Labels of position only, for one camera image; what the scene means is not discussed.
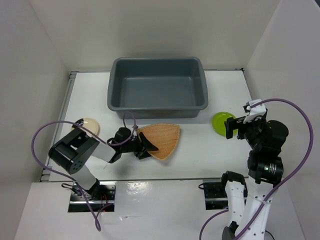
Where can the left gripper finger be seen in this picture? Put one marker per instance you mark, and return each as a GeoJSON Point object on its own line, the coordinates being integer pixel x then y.
{"type": "Point", "coordinates": [142, 155]}
{"type": "Point", "coordinates": [146, 143]}

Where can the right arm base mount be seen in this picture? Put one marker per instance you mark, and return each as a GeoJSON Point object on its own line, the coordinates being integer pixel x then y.
{"type": "Point", "coordinates": [215, 196]}

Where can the aluminium table edge rail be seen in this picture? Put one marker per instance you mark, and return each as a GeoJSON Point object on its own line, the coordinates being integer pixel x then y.
{"type": "Point", "coordinates": [45, 175]}

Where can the cream plate with black mark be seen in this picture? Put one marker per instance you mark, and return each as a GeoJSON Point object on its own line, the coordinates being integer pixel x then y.
{"type": "Point", "coordinates": [91, 126]}

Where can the orange woven triangular basket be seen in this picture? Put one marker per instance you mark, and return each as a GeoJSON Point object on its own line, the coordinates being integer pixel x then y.
{"type": "Point", "coordinates": [164, 136]}

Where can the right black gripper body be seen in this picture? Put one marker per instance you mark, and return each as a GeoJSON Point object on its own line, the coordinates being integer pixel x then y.
{"type": "Point", "coordinates": [251, 131]}

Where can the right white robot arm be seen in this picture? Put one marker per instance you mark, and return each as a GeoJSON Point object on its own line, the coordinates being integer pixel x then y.
{"type": "Point", "coordinates": [248, 200]}

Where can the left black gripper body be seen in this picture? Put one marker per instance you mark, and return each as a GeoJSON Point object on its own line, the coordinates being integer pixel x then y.
{"type": "Point", "coordinates": [134, 145]}

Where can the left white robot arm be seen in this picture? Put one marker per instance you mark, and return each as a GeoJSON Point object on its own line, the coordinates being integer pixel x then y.
{"type": "Point", "coordinates": [74, 150]}

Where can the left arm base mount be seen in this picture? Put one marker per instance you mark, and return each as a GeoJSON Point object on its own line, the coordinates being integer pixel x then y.
{"type": "Point", "coordinates": [103, 201]}

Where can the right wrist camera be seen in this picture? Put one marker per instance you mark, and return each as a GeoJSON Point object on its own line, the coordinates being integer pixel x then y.
{"type": "Point", "coordinates": [254, 108]}

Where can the green round plate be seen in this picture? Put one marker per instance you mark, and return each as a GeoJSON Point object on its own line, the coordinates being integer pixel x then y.
{"type": "Point", "coordinates": [218, 122]}

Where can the grey plastic bin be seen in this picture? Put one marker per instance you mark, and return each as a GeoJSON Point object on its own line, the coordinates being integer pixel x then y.
{"type": "Point", "coordinates": [157, 87]}

